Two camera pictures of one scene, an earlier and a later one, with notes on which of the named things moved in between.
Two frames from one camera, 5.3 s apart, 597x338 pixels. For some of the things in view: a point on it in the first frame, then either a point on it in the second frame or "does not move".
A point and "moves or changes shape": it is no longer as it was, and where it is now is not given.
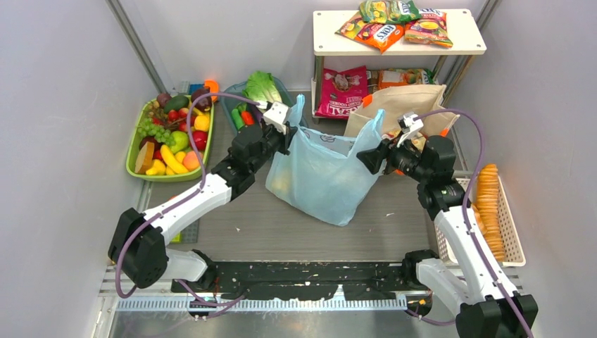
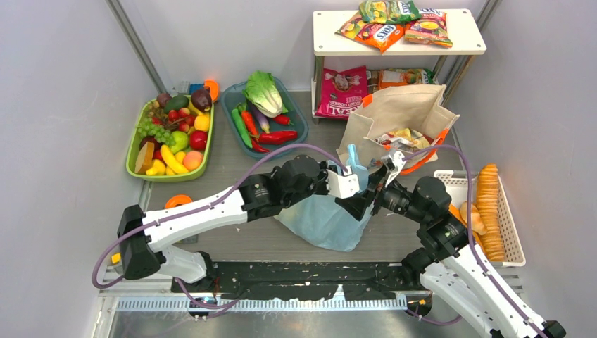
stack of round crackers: [487, 209] does not move
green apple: [181, 141] does not move
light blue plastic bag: [322, 175] moves or changes shape
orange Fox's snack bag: [381, 36] does not move
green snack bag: [389, 12] does not move
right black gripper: [386, 155] -> [377, 182]
